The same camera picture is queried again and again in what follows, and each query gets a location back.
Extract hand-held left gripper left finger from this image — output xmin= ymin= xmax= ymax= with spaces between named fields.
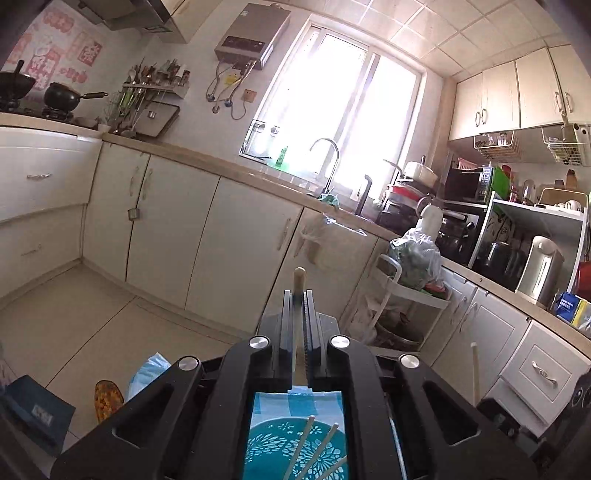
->
xmin=50 ymin=290 xmax=296 ymax=480

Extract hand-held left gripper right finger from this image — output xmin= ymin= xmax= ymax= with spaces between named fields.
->
xmin=302 ymin=290 xmax=539 ymax=480

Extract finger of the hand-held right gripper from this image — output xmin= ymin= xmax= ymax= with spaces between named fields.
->
xmin=475 ymin=398 xmax=525 ymax=439

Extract light wooden chopstick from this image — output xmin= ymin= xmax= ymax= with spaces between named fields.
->
xmin=318 ymin=455 xmax=347 ymax=480
xmin=298 ymin=422 xmax=340 ymax=478
xmin=292 ymin=267 xmax=306 ymax=384
xmin=284 ymin=415 xmax=315 ymax=476

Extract teal patterned plate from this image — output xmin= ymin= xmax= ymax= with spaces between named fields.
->
xmin=244 ymin=416 xmax=348 ymax=480

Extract white panelled drawer cabinet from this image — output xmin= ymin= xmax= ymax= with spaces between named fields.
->
xmin=429 ymin=263 xmax=591 ymax=425

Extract steel pot with lid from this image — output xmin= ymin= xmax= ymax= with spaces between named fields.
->
xmin=376 ymin=318 xmax=426 ymax=352

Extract white hanging plastic bag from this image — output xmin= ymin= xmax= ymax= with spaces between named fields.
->
xmin=295 ymin=215 xmax=365 ymax=273

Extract white lower cabinets under sink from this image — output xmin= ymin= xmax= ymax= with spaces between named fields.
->
xmin=83 ymin=138 xmax=389 ymax=333

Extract white rolling trolley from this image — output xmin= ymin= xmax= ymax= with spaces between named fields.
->
xmin=348 ymin=254 xmax=451 ymax=352

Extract plastic bag of greens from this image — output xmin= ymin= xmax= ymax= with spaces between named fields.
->
xmin=387 ymin=228 xmax=444 ymax=291

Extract blue tissue packet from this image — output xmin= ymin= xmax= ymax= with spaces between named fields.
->
xmin=556 ymin=291 xmax=591 ymax=328

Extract small black faucet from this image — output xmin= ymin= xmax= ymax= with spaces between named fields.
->
xmin=355 ymin=174 xmax=374 ymax=217

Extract white electric water boiler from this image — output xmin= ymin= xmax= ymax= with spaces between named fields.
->
xmin=516 ymin=235 xmax=565 ymax=308

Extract stacked cooking pots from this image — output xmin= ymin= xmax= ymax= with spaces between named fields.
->
xmin=376 ymin=182 xmax=435 ymax=232

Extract dark steel stockpot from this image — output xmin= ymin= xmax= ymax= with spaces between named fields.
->
xmin=479 ymin=240 xmax=523 ymax=278

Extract white thermos jug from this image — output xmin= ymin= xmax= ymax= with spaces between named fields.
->
xmin=416 ymin=198 xmax=444 ymax=241

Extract curved steel faucet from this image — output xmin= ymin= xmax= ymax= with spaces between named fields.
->
xmin=309 ymin=137 xmax=341 ymax=195

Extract orange patterned slipper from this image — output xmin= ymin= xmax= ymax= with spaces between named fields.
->
xmin=95 ymin=380 xmax=125 ymax=423

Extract white casserole pot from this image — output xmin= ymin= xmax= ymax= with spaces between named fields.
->
xmin=404 ymin=157 xmax=439 ymax=185

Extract white countertop shelf rack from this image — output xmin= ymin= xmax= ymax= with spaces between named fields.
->
xmin=468 ymin=191 xmax=589 ymax=296

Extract black microwave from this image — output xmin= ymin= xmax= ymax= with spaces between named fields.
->
xmin=445 ymin=166 xmax=495 ymax=204

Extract white framed window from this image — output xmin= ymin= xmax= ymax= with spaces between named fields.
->
xmin=240 ymin=21 xmax=428 ymax=204

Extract green plastic board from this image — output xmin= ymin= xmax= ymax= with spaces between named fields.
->
xmin=489 ymin=165 xmax=511 ymax=199

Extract hanging metal tray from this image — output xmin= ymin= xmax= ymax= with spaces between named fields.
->
xmin=134 ymin=102 xmax=181 ymax=139

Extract dark blue box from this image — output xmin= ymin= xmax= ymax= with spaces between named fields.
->
xmin=0 ymin=374 xmax=77 ymax=455

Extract white stove drawer cabinet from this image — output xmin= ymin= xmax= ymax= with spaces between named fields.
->
xmin=0 ymin=124 xmax=103 ymax=301

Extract gas stove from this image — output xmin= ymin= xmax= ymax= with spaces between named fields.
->
xmin=0 ymin=104 xmax=75 ymax=123

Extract black range hood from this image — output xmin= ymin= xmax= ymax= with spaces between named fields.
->
xmin=78 ymin=0 xmax=192 ymax=44

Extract black wok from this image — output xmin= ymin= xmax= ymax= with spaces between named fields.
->
xmin=0 ymin=60 xmax=38 ymax=104

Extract small white wire basket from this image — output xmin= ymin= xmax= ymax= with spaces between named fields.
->
xmin=473 ymin=130 xmax=515 ymax=160

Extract large white wire basket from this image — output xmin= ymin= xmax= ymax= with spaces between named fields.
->
xmin=542 ymin=124 xmax=591 ymax=165

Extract wall utensil rack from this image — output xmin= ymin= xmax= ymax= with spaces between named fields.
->
xmin=111 ymin=58 xmax=191 ymax=134

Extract grey wall water heater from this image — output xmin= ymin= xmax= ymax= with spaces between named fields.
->
xmin=215 ymin=4 xmax=291 ymax=70

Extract white upper cabinets with handles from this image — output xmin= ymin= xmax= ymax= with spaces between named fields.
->
xmin=448 ymin=44 xmax=591 ymax=141

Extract black long-handled pan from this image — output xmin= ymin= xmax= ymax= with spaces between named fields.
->
xmin=44 ymin=82 xmax=109 ymax=114

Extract red wall stickers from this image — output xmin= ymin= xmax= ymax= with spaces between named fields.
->
xmin=14 ymin=0 xmax=105 ymax=90

